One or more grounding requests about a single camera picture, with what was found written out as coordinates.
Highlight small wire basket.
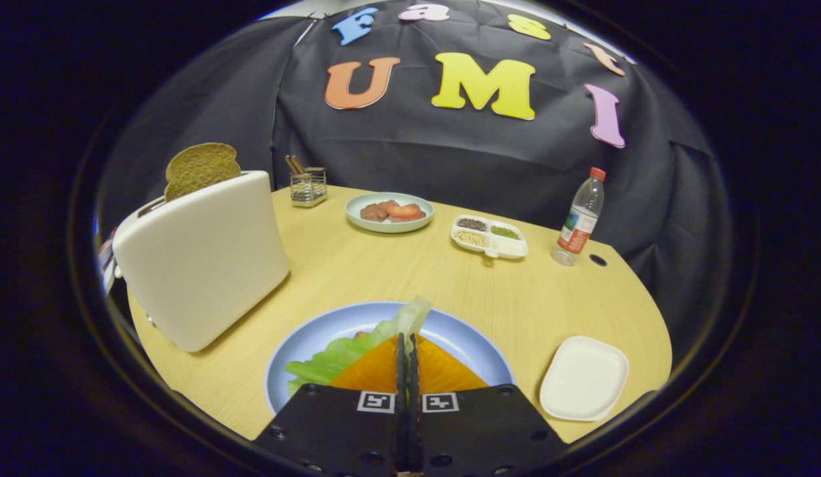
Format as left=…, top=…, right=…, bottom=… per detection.
left=290, top=167, right=328, bottom=208

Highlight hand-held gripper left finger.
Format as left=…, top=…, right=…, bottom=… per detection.
left=253, top=333, right=410, bottom=477

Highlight white square plate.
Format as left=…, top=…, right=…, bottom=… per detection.
left=539, top=336, right=629, bottom=422

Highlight pale green round plate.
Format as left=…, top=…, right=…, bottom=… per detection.
left=345, top=192, right=435, bottom=234

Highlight white toaster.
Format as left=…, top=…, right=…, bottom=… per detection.
left=112, top=170, right=290, bottom=353

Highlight brown meat pieces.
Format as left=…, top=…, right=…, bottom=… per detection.
left=360, top=201, right=399, bottom=222

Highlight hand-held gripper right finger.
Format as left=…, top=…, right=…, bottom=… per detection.
left=408, top=333, right=570, bottom=477

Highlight clear bottle with red cap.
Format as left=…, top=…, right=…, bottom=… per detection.
left=551, top=167, right=607, bottom=266

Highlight white divided dish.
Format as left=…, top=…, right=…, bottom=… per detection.
left=450, top=214, right=529, bottom=260

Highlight brown bread slice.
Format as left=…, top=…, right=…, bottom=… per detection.
left=164, top=142, right=242, bottom=202

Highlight blue round plate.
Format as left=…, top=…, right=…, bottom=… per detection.
left=264, top=301, right=515, bottom=415

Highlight green lettuce leaf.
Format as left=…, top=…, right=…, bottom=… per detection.
left=284, top=296, right=432, bottom=395

